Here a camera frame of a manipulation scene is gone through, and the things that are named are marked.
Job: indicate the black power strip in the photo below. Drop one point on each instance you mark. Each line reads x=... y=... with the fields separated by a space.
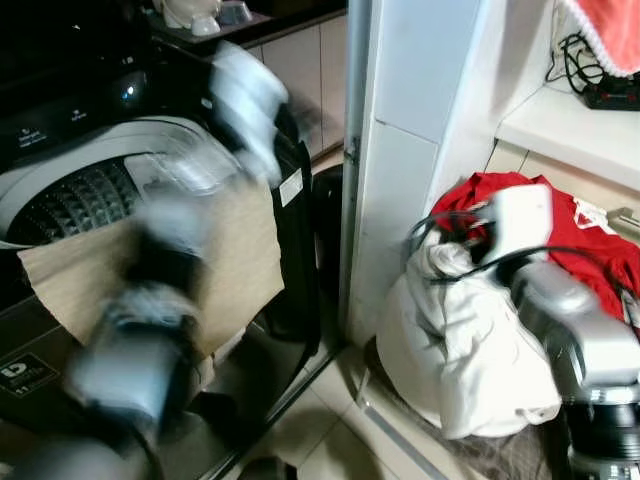
x=612 y=97

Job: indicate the white garment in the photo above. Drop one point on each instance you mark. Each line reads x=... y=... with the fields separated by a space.
x=460 y=350

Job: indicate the white counter shelf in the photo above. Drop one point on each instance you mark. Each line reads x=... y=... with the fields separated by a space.
x=570 y=130

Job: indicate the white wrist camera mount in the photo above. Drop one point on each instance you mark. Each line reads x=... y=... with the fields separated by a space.
x=248 y=105
x=522 y=220

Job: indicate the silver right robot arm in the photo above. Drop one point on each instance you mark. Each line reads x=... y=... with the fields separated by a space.
x=590 y=350

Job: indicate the red garment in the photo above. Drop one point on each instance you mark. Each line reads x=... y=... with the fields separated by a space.
x=590 y=250

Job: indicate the white cabinet panel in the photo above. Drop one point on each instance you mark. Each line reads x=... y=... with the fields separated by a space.
x=420 y=100

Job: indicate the brown laundry basket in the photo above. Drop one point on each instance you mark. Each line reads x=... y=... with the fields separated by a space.
x=510 y=455

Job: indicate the black washer lid with label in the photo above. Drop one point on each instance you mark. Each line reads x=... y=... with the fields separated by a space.
x=297 y=260

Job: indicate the orange-red towel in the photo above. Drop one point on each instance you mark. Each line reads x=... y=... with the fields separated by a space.
x=615 y=30

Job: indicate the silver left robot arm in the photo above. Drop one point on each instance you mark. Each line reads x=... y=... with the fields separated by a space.
x=130 y=370

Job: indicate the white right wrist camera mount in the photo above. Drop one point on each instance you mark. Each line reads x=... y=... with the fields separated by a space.
x=522 y=220

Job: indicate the white pot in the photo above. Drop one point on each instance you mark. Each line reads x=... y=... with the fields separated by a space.
x=190 y=10

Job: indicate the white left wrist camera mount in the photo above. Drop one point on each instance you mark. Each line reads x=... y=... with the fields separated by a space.
x=248 y=105

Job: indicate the beige cloth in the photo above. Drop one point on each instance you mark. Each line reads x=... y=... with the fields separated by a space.
x=230 y=260

